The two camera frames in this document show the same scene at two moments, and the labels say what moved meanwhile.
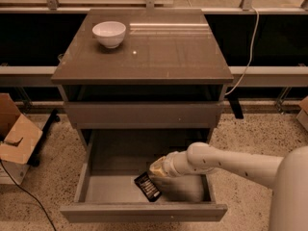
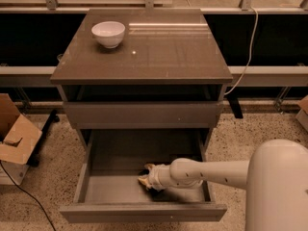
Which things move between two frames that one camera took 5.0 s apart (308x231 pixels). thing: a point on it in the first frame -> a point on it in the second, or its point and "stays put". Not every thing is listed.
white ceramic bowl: [111, 34] stays put
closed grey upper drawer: [144, 115] stays put
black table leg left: [35, 161] stays put
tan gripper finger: [157, 167] -> [144, 179]
